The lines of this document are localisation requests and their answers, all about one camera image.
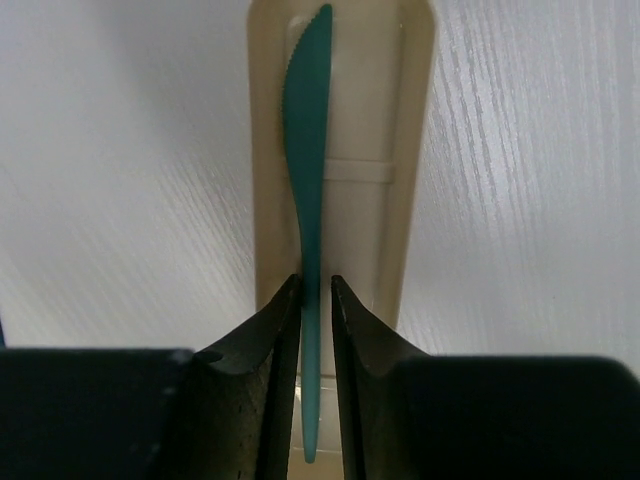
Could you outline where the beige cutlery tray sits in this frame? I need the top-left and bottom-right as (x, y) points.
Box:
(247, 1), (437, 479)

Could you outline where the teal plastic knife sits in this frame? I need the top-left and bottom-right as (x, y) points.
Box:
(281, 3), (333, 464)

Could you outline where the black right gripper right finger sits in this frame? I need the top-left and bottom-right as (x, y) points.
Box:
(331, 276), (639, 479)

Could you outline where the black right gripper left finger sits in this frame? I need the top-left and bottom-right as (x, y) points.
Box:
(1, 276), (302, 479)

